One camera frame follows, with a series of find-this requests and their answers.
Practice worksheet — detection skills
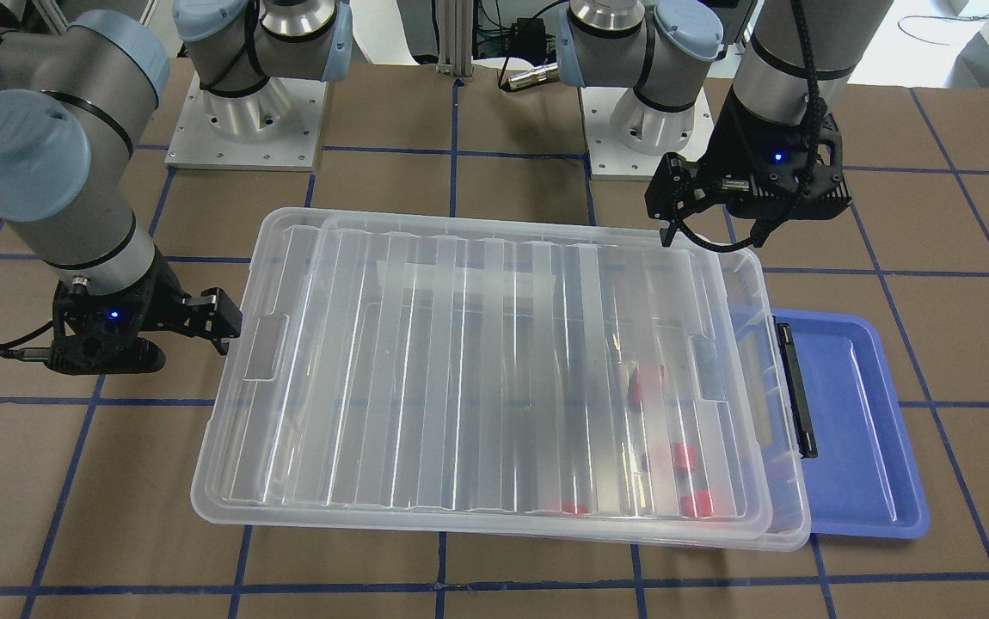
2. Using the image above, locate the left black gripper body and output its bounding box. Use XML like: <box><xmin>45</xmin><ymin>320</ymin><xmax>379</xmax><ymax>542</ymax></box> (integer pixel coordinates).
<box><xmin>704</xmin><ymin>93</ymin><xmax>853</xmax><ymax>220</ymax></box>

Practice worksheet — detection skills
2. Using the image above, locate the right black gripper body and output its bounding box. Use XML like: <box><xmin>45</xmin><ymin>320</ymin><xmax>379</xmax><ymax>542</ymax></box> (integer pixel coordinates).
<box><xmin>43</xmin><ymin>254</ymin><xmax>197</xmax><ymax>376</ymax></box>

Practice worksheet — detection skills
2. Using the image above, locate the clear plastic box lid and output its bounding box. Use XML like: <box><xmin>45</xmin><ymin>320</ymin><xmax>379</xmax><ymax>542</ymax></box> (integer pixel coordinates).
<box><xmin>191</xmin><ymin>207</ymin><xmax>777</xmax><ymax>543</ymax></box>

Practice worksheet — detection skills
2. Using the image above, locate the red block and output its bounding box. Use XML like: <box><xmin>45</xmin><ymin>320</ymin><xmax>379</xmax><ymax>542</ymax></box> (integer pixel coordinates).
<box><xmin>644</xmin><ymin>443</ymin><xmax>699</xmax><ymax>481</ymax></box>
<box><xmin>560</xmin><ymin>501</ymin><xmax>592</xmax><ymax>517</ymax></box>
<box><xmin>627</xmin><ymin>361</ymin><xmax>648</xmax><ymax>410</ymax></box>
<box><xmin>679</xmin><ymin>489</ymin><xmax>715</xmax><ymax>518</ymax></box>

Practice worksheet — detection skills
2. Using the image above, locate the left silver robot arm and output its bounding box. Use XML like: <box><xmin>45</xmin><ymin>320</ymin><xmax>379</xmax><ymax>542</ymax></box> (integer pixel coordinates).
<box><xmin>555</xmin><ymin>1</ymin><xmax>891</xmax><ymax>252</ymax></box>

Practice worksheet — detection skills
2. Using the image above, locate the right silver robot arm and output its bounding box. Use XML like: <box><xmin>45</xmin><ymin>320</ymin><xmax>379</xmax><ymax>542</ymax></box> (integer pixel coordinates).
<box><xmin>0</xmin><ymin>1</ymin><xmax>242</xmax><ymax>376</ymax></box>

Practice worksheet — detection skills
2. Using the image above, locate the red block in box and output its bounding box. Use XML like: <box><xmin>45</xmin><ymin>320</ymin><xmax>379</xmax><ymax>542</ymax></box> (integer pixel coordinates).
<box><xmin>644</xmin><ymin>443</ymin><xmax>699</xmax><ymax>481</ymax></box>

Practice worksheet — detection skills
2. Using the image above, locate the clear plastic storage box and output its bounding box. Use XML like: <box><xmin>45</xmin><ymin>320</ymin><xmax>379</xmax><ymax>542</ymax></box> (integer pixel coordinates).
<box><xmin>249</xmin><ymin>241</ymin><xmax>812</xmax><ymax>552</ymax></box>

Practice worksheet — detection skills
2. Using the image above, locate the blue plastic tray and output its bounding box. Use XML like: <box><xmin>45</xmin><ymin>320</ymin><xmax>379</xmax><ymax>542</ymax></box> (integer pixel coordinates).
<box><xmin>773</xmin><ymin>309</ymin><xmax>931</xmax><ymax>540</ymax></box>

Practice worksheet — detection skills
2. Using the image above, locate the red block under lid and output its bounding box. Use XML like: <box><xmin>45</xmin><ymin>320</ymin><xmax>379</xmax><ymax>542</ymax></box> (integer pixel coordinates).
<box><xmin>560</xmin><ymin>501</ymin><xmax>592</xmax><ymax>517</ymax></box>

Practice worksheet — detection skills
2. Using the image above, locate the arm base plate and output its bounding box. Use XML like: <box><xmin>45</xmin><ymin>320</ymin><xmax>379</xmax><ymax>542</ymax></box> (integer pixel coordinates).
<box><xmin>580</xmin><ymin>87</ymin><xmax>714</xmax><ymax>181</ymax></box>
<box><xmin>165</xmin><ymin>76</ymin><xmax>329</xmax><ymax>172</ymax></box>

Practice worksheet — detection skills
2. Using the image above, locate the black box latch handle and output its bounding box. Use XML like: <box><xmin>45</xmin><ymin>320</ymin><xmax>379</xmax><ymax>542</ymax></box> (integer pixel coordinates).
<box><xmin>774</xmin><ymin>320</ymin><xmax>820</xmax><ymax>459</ymax></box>

